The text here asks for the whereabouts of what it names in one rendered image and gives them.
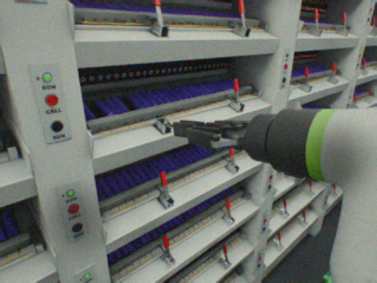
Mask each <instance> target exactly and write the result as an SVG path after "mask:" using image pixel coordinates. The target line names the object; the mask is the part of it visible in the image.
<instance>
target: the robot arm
mask: <svg viewBox="0 0 377 283"><path fill-rule="evenodd" d="M173 132H174V135H175V136H178V137H186V138H188V142H190V143H192V144H195V145H197V146H201V147H206V148H208V149H210V150H211V151H212V152H214V153H219V152H221V149H222V147H231V148H233V149H235V150H245V152H247V154H248V155H249V157H250V158H251V159H252V160H254V161H256V162H262V163H267V164H270V165H271V166H272V168H273V169H274V170H275V171H278V172H280V173H284V174H285V175H287V176H293V177H294V178H295V184H296V185H301V184H302V182H301V180H302V179H303V178H309V179H314V180H319V181H321V182H327V183H329V184H336V185H338V186H339V187H340V188H341V189H342V192H343V198H342V210H341V214H340V220H339V223H338V228H337V235H336V237H335V242H334V244H333V246H332V251H331V258H330V271H331V277H332V280H333V283H377V107H373V108H366V109H302V107H300V102H296V103H295V105H294V108H293V109H282V110H280V111H279V112H278V113H277V114H257V115H255V116H254V117H253V118H252V120H251V121H240V120H215V121H214V122H209V121H207V122H206V123H204V121H193V120H180V121H179V122H177V121H174V122H173Z"/></svg>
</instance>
